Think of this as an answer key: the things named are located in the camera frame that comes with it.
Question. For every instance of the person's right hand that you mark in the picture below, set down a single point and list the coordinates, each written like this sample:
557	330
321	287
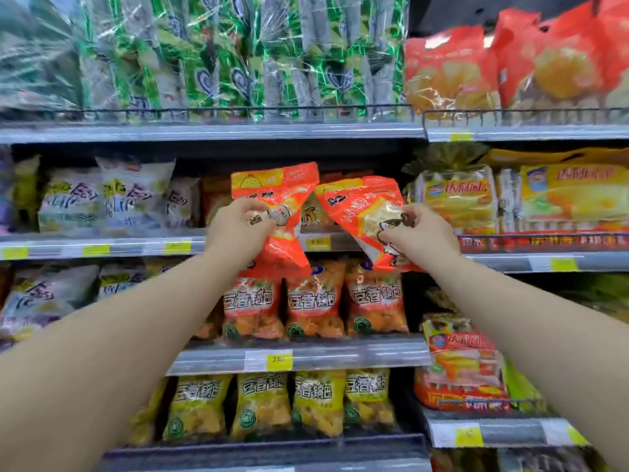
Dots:
427	240

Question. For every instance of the person's left hand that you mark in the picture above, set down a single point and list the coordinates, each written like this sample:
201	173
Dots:
238	235

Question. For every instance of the white printed snack package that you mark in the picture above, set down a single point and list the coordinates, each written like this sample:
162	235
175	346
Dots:
182	203

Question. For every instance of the red Wangzai snack bag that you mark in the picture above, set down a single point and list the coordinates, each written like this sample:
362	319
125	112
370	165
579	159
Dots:
287	191
354	201

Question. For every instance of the grey store shelving unit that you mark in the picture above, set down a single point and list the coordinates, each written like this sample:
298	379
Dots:
295	132

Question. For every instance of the white chips bag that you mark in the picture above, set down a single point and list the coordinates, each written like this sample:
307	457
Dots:
44	299
120	282
71	201

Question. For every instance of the row of yellow snack packets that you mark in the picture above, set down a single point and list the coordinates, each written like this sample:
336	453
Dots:
260	403

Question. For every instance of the person's left forearm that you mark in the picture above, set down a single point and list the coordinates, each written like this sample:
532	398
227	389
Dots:
98	368

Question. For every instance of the person's right forearm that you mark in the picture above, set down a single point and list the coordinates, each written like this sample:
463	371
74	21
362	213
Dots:
540	349

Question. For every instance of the red yellow multipack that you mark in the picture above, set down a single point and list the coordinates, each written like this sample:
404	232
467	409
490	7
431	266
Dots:
462	363

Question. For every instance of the large orange red bag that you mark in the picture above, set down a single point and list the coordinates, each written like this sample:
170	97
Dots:
550	63
616	49
452	68

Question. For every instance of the green yellow bag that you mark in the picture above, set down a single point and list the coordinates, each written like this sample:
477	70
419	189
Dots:
523	388

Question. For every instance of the row of green wrapped packs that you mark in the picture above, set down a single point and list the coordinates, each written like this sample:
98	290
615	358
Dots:
245	54

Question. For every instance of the yellow white chip bag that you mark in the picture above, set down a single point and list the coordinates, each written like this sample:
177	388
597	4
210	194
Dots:
27	191

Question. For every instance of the purple chip bag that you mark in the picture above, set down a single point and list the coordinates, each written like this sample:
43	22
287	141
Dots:
6	191

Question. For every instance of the chocolate pie pack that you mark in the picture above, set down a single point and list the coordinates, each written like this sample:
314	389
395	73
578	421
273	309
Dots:
540	462

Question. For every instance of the clear wrapped dark green packs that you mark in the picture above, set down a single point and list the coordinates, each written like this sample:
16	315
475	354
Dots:
39	54

